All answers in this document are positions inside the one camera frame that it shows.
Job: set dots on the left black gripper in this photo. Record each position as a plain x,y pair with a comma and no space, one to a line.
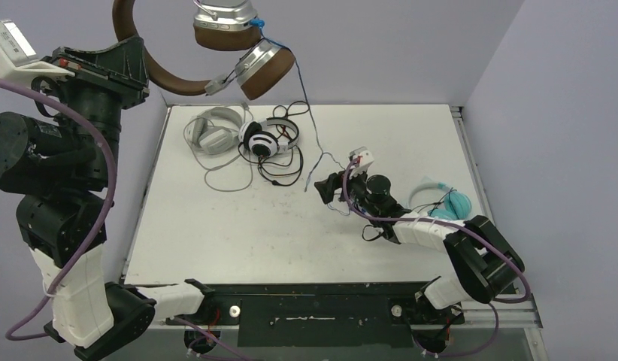
119,71

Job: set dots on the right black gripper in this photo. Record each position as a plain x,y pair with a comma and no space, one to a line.
342,184

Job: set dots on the teal cat-ear headphones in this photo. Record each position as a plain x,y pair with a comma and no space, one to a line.
453,205

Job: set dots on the brown headphones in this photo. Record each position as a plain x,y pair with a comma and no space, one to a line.
230,26

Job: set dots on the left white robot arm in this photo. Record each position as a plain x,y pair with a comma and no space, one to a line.
64,166

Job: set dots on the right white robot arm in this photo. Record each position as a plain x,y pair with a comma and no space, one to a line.
485,266

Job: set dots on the grey white headphones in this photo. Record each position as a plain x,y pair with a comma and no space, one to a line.
214,132

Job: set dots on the black and white headphones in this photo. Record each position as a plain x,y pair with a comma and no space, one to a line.
273,135

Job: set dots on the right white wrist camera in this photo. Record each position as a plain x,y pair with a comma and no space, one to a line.
363,158

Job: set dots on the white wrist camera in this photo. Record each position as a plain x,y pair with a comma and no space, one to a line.
363,158
19,63

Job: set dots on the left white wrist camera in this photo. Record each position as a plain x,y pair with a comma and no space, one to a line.
19,63

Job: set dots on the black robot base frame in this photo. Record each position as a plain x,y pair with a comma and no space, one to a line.
347,315

